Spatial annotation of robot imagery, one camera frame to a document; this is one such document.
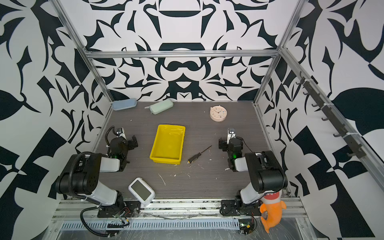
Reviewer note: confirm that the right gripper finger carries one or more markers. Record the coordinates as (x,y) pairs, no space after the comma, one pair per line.
(231,134)
(223,145)

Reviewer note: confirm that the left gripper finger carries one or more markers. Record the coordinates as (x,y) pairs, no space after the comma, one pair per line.
(119,132)
(133,143)

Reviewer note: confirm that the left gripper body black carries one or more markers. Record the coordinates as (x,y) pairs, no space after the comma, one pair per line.
(125,152)

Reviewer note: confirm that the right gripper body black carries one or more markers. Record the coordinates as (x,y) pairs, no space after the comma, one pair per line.
(231,154)

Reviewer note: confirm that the black yellow screwdriver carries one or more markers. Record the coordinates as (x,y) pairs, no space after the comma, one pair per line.
(196,156)

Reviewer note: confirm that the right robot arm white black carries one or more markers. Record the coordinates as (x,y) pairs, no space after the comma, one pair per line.
(267,178)

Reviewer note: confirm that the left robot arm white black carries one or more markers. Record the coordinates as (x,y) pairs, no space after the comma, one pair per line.
(81,176)

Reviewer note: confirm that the yellow plastic bin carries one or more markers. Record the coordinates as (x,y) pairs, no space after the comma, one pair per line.
(168,144)

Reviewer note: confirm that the pink round clock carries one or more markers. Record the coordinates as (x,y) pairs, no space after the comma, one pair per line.
(218,113)

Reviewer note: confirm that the blue pencil case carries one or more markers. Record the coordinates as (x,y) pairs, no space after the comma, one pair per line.
(124,104)

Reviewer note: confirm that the white digital display device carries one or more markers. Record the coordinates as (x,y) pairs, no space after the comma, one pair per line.
(142,191)

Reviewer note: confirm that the green pencil case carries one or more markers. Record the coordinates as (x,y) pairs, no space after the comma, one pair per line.
(160,107)

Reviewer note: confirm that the orange shark plush toy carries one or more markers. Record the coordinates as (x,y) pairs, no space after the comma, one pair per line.
(273,206)

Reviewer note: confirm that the green circuit board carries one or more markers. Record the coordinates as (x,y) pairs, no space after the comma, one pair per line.
(247,226)

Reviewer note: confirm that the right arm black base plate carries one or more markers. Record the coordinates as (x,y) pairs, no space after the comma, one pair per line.
(232,208)

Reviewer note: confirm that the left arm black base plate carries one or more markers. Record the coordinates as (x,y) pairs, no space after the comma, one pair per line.
(126,210)

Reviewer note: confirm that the white slotted cable duct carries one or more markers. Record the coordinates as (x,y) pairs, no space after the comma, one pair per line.
(162,224)

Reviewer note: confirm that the black wall hook rack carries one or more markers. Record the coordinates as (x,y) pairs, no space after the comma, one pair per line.
(333,116)

